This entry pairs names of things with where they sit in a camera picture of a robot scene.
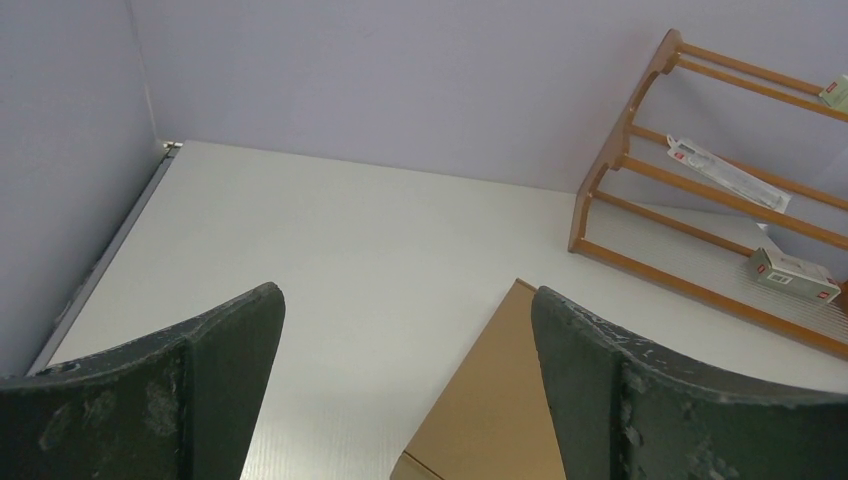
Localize orange wooden shelf rack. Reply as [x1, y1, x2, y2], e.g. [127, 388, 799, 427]
[568, 29, 847, 359]

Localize clear plastic packaged item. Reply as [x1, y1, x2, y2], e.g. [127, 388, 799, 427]
[666, 135, 792, 213]

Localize brown cardboard box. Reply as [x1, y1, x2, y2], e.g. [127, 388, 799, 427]
[390, 279, 565, 479]

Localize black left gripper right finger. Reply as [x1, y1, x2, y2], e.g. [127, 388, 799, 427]
[531, 287, 847, 479]

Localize green white small box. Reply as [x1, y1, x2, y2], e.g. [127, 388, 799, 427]
[818, 74, 848, 113]

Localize small white box lower shelf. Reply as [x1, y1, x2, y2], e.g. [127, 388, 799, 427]
[746, 248, 842, 304]

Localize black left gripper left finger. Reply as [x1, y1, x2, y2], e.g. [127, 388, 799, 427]
[1, 282, 286, 479]

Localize aluminium frame rails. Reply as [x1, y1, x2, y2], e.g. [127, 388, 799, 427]
[26, 142, 184, 376]

